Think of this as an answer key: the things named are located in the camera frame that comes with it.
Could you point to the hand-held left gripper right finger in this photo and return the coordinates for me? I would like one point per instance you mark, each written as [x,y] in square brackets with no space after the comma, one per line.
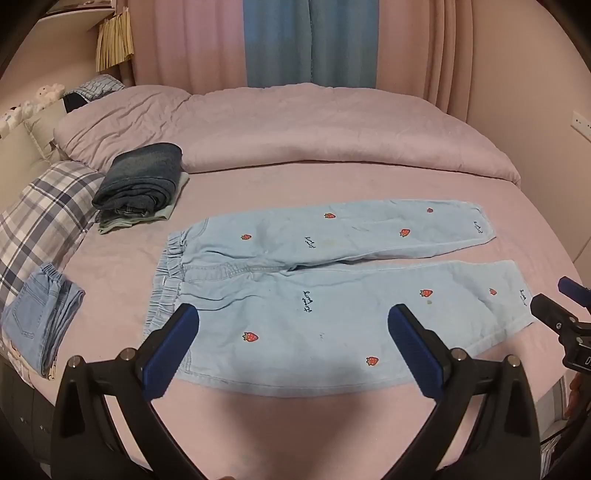
[412,350]

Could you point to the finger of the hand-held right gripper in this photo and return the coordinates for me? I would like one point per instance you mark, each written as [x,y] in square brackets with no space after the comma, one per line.
[574,290]
[551,314]

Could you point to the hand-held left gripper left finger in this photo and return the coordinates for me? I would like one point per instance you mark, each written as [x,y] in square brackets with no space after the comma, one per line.
[171,350]

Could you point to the light blue strawberry pants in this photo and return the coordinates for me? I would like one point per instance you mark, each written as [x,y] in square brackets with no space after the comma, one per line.
[295,295]

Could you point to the folded light blue jeans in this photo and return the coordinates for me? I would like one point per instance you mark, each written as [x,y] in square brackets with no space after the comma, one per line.
[39,318]

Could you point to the folded pale green garment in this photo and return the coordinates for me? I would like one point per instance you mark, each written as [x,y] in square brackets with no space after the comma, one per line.
[162,213]

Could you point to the dark bedside cabinet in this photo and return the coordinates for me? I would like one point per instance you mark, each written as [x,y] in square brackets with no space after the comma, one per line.
[23,424]

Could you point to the folded dark blue jeans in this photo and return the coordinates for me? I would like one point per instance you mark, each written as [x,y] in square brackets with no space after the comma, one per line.
[138,180]

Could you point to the large plaid pillow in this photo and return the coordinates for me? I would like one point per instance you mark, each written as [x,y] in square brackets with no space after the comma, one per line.
[41,217]

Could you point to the pink bed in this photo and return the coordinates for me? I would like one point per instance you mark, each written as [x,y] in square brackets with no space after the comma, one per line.
[286,187]

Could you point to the pink duvet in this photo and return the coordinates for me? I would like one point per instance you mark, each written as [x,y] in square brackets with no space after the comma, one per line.
[295,129]

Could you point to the small plaid pillow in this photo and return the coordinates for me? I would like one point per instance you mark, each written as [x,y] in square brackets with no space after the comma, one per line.
[99,86]

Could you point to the white plush toy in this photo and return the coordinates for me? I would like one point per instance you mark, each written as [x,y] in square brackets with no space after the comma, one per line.
[50,92]

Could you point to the blue curtain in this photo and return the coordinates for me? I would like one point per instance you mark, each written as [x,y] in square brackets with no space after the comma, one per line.
[309,41]

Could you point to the white wall socket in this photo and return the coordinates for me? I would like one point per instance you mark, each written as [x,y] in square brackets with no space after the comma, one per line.
[581,122]

